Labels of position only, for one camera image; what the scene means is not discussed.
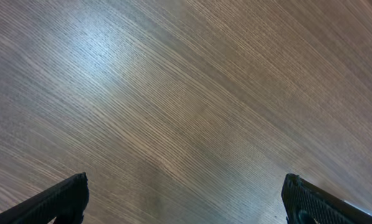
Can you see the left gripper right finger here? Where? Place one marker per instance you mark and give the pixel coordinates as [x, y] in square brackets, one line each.
[306, 203]

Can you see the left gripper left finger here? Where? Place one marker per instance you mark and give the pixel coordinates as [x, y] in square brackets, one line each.
[62, 203]

